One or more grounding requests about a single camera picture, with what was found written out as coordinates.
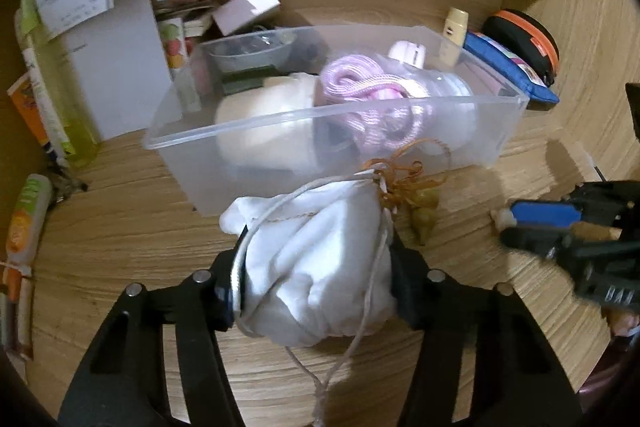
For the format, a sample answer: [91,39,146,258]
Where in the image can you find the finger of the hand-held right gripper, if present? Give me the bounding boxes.
[500,226,627,264]
[510,181,627,227]

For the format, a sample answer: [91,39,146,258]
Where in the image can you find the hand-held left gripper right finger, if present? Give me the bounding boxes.
[387,232,583,427]

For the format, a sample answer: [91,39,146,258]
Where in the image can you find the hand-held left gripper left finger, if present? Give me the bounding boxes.
[59,224,251,427]

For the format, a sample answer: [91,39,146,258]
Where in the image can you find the gourd charm with orange cord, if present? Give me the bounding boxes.
[362,139,453,248]

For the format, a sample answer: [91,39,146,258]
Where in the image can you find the white drawstring pouch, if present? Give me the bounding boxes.
[219,171,401,427]

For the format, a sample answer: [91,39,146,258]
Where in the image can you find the white translucent jar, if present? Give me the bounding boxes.
[410,69,476,158]

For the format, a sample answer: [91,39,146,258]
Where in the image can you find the clear plastic storage box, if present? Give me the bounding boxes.
[141,24,531,215]

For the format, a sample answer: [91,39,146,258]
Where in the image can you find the pink white small gadget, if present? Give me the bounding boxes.
[387,39,427,68]

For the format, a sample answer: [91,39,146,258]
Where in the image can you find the pink knitted cloth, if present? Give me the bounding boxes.
[320,54,441,152]

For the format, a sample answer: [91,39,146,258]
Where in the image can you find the wooden desktop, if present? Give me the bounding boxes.
[22,0,623,427]

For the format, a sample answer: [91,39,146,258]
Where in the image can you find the person's right hand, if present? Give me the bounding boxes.
[607,307,640,339]

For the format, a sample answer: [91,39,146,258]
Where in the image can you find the blue patchwork pencil case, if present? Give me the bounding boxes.
[462,32,561,110]

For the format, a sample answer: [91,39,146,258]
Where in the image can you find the black orange round case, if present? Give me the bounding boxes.
[481,8,560,88]

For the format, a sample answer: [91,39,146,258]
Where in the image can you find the cream squeeze tube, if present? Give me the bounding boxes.
[439,8,470,66]

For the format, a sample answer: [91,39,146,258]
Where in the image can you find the cream cylindrical container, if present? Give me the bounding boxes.
[214,74,326,170]

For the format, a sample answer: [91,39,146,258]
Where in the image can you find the dark keyring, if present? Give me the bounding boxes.
[47,157,89,202]

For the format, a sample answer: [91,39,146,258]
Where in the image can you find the green orange tube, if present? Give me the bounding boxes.
[4,173,54,278]

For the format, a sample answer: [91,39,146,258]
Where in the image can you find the yellow green bottle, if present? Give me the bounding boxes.
[14,0,103,168]

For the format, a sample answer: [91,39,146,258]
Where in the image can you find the white folded paper sheet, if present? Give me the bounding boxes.
[34,0,173,142]

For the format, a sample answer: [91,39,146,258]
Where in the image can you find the fruit print carton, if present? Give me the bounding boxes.
[157,17,190,80]

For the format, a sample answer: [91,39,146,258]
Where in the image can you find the orange booklet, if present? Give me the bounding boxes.
[7,74,51,148]

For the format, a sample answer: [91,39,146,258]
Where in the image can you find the small white cardboard box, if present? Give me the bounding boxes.
[212,0,281,36]

